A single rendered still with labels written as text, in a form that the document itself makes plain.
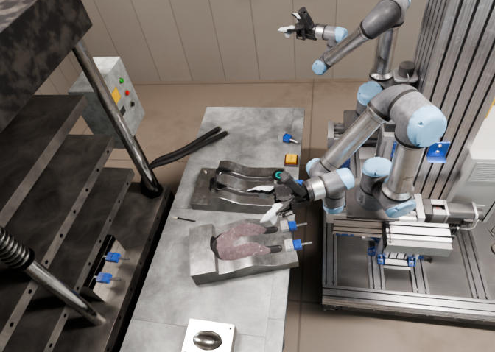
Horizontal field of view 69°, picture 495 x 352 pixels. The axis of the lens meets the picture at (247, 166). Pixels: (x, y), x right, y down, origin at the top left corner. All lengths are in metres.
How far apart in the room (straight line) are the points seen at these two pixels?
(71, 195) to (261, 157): 1.09
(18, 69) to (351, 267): 2.05
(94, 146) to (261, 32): 2.45
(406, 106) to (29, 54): 1.18
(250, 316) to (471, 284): 1.40
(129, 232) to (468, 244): 2.07
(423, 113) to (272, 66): 3.04
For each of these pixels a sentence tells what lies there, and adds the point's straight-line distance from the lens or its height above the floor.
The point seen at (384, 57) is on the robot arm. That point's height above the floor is 1.39.
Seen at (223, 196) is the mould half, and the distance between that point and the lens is 1.92.
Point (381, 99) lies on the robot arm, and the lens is 1.28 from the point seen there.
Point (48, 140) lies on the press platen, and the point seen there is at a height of 1.54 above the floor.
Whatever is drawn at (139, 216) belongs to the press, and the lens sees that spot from 2.18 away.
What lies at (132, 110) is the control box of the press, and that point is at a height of 1.19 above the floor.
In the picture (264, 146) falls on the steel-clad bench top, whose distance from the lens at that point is 2.29.
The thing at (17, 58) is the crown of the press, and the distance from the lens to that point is 1.33.
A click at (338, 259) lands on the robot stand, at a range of 2.50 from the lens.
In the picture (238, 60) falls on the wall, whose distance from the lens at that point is 4.12.
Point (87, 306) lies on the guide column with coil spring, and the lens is 1.81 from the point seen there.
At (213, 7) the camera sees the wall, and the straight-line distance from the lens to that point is 3.88.
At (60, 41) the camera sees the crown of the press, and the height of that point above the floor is 1.86.
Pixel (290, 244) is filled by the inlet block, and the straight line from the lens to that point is 1.77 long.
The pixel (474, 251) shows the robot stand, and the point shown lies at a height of 0.22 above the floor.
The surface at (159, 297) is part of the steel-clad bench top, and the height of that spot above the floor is 0.80.
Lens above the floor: 2.44
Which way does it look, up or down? 48 degrees down
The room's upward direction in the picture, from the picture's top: 11 degrees counter-clockwise
